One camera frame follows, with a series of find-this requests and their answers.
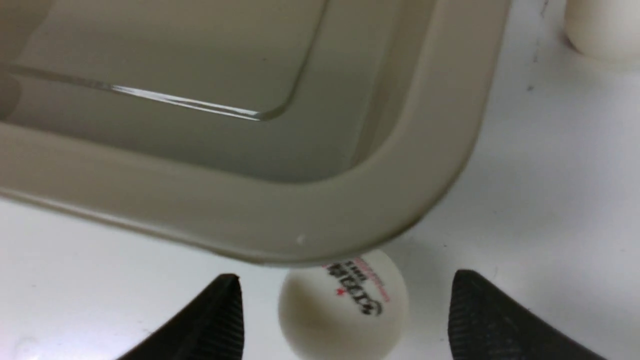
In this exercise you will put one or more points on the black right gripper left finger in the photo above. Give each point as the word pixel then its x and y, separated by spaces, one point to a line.
pixel 210 327

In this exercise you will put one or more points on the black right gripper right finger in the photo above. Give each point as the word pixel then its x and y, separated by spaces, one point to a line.
pixel 484 323

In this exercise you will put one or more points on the white ping-pong ball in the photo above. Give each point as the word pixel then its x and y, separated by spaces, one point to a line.
pixel 353 309
pixel 604 29

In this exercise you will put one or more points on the tan plastic storage bin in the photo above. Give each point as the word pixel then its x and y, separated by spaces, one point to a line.
pixel 275 132

